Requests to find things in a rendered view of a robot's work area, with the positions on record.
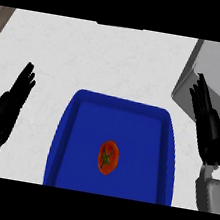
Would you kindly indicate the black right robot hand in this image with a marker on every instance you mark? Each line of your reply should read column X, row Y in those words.
column 209, row 132

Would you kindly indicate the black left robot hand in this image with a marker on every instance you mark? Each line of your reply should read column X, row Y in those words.
column 5, row 111

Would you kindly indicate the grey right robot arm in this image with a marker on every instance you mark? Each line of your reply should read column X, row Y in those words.
column 210, row 191

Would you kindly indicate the grey cardboard box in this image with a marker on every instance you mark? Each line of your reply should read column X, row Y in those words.
column 219, row 73

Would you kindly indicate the blue plastic tray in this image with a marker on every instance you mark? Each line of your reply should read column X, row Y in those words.
column 86, row 145

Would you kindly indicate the red tomato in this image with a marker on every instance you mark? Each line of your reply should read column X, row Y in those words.
column 108, row 157

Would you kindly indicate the brown wooden panel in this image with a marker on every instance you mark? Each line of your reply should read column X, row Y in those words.
column 1, row 21

